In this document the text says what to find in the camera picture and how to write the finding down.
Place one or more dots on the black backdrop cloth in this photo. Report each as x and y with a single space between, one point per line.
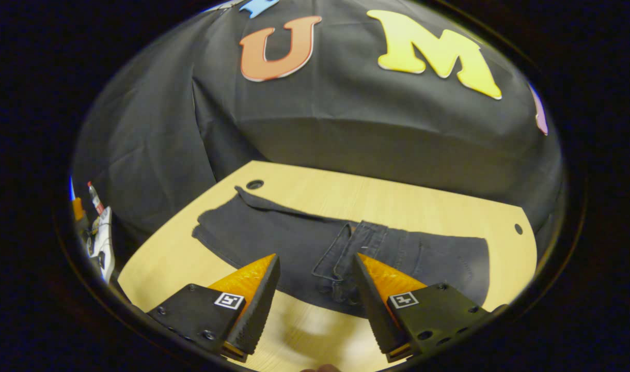
346 134

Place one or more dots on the dark blue jeans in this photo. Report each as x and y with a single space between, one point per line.
273 232

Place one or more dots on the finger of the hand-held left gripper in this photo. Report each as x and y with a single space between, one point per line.
78 209

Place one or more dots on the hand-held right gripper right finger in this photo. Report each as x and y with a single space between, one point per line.
374 310

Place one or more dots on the white device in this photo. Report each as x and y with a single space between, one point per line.
104 243

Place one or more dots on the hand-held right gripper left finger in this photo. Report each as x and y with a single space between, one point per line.
261 310

